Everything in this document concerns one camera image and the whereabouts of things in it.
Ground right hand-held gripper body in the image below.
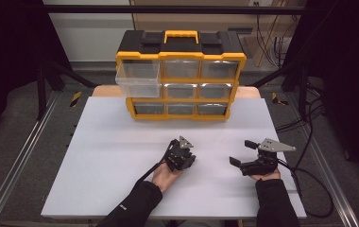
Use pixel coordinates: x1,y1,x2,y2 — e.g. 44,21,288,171
239,137,297,177

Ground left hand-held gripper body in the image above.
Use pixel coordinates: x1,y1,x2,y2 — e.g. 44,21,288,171
163,135,195,171

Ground single transparent plastic drawer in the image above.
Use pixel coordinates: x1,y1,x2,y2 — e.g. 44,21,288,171
114,60,163,99

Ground yellow black drawer organizer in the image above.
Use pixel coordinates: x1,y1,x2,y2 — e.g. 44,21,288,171
114,29,248,122

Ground person's right hand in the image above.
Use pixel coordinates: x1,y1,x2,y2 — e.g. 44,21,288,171
249,167,282,182

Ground person's left hand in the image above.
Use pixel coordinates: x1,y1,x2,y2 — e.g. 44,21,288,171
151,162,183,194

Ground yellow black hazard tape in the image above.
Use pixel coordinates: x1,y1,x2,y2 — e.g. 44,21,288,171
271,92,289,106
70,91,83,108

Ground black metal stand leg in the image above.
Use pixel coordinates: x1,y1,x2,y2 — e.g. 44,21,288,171
36,59,97,121
249,60,310,121

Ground group of clear drawers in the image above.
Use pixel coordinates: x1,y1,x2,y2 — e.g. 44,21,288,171
132,60,241,116

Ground black curtain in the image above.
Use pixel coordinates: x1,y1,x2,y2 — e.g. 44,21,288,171
289,0,359,190
0,0,72,146

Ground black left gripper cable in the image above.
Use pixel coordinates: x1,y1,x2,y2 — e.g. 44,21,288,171
134,141,177,187

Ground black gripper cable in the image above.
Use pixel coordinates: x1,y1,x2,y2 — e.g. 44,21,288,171
134,141,177,187
278,157,335,219

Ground aluminium floor rail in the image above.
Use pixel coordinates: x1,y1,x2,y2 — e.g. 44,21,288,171
285,94,359,227
0,91,60,227

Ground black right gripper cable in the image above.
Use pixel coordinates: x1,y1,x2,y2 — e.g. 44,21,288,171
278,157,335,219

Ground black floor cables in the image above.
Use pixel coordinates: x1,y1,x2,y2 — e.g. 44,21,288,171
275,80,327,134

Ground hanging background cables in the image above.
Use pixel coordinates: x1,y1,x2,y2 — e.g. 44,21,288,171
255,2,293,68

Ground black horizontal frame bar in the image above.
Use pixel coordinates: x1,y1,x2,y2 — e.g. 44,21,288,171
42,4,308,15

